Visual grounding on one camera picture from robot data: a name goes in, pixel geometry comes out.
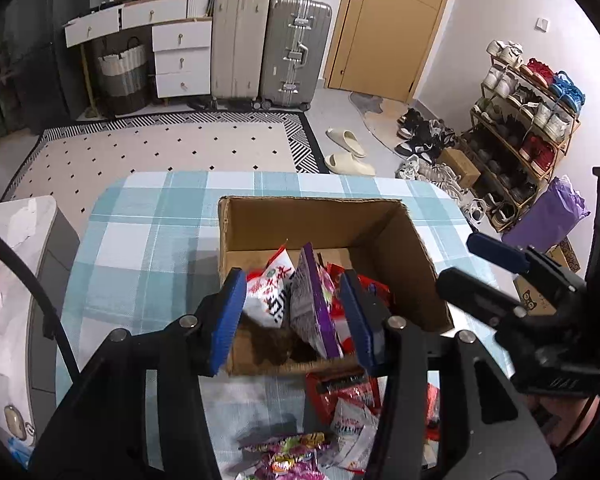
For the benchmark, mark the white side table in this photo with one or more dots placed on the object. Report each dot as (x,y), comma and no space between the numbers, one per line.
(39,233)

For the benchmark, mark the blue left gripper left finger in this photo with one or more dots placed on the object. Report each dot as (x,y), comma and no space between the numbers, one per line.
(226,312)

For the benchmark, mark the white drawer desk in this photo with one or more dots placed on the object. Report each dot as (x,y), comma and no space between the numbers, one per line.
(180,40)

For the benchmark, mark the dotted area rug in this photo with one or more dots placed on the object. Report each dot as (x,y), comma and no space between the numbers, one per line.
(74,163)

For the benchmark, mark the red black snack packet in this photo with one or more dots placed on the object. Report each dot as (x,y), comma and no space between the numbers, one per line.
(326,389)

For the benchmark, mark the purple white snack bag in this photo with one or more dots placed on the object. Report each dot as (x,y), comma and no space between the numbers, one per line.
(311,292)

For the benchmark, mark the small brown cardboard box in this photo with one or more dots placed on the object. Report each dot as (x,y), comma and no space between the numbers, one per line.
(463,167)

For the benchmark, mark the gold shoe rack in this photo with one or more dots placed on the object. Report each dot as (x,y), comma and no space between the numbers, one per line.
(520,130)

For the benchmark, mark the cream slipper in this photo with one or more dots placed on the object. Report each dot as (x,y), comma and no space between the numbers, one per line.
(347,140)
(349,165)

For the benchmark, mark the printed cardboard box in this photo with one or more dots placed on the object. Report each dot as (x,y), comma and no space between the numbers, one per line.
(551,281)

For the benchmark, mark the checkered teal tablecloth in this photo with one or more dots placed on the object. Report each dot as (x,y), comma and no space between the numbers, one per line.
(149,254)

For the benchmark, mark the brown SF cardboard box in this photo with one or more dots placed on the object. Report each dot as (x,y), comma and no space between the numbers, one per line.
(376,238)

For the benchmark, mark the purple grape candy bag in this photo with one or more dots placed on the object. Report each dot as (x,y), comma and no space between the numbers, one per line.
(294,457)

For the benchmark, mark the white red snack bag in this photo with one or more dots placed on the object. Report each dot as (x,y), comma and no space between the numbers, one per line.
(268,291)

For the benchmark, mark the wooden door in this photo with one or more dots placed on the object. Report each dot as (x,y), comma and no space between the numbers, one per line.
(380,47)

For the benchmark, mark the white barcode snack bag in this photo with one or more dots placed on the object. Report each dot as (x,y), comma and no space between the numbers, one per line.
(352,436)

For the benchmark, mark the silver aluminium suitcase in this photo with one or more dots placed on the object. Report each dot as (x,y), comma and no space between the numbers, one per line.
(295,43)

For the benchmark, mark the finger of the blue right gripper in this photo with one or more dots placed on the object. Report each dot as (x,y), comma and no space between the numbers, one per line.
(480,300)
(490,249)

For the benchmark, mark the beige suitcase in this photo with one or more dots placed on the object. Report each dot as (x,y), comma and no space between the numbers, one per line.
(237,44)

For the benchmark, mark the purple plastic bag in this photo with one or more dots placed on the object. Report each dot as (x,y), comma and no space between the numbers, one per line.
(550,219)

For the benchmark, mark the person's right hand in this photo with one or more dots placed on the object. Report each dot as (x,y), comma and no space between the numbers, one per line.
(568,417)

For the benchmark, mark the door mat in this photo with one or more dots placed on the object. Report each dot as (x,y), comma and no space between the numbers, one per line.
(381,117)

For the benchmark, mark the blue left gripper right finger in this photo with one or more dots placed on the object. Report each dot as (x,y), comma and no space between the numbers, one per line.
(365,314)

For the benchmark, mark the woven laundry basket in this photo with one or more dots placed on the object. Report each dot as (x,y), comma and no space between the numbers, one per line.
(124,78)

